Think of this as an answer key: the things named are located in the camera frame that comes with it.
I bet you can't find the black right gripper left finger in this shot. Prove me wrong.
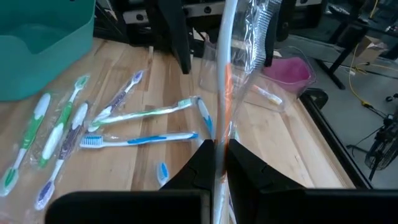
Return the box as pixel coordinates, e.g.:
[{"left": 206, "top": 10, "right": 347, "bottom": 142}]
[{"left": 45, "top": 139, "right": 218, "bottom": 224}]

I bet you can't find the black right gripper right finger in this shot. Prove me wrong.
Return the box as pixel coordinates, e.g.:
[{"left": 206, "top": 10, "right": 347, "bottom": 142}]
[{"left": 226, "top": 138, "right": 398, "bottom": 224}]

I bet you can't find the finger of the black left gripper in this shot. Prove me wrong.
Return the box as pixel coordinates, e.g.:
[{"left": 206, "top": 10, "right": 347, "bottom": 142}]
[
  {"left": 263, "top": 0, "right": 284, "bottom": 68},
  {"left": 157, "top": 0, "right": 193, "bottom": 75}
]

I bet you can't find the pink paper sheet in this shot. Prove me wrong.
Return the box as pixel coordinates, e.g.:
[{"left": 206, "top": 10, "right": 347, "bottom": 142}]
[{"left": 262, "top": 57, "right": 312, "bottom": 94}]

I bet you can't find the clear plastic bin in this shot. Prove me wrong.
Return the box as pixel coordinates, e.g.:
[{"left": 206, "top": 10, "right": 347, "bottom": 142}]
[{"left": 198, "top": 34, "right": 318, "bottom": 113}]

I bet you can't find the black table clamp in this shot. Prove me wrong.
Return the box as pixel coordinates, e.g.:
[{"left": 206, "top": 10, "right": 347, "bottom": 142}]
[{"left": 300, "top": 88, "right": 329, "bottom": 108}]

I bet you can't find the purple toothbrush in wrapper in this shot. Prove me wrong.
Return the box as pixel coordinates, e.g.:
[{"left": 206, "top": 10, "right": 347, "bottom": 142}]
[
  {"left": 34, "top": 101, "right": 91, "bottom": 212},
  {"left": 91, "top": 70, "right": 146, "bottom": 124}
]

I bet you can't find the brown cardboard box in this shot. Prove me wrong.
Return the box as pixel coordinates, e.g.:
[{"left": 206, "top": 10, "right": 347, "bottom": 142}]
[{"left": 354, "top": 35, "right": 389, "bottom": 65}]

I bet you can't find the teal plastic basket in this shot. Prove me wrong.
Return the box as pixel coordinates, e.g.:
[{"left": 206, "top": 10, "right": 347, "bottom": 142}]
[{"left": 0, "top": 0, "right": 96, "bottom": 102}]

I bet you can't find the black floor fan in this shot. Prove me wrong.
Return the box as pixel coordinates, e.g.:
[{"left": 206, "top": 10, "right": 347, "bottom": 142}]
[{"left": 346, "top": 111, "right": 398, "bottom": 181}]

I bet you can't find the black desk frame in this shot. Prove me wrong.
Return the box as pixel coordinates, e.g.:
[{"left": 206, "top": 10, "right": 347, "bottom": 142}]
[{"left": 317, "top": 18, "right": 398, "bottom": 91}]

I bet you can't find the yellow cable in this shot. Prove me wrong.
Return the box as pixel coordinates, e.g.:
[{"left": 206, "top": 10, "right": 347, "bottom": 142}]
[{"left": 348, "top": 0, "right": 398, "bottom": 110}]

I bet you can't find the black aluminium rig frame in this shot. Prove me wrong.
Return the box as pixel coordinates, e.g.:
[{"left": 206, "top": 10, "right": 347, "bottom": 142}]
[{"left": 299, "top": 88, "right": 373, "bottom": 190}]

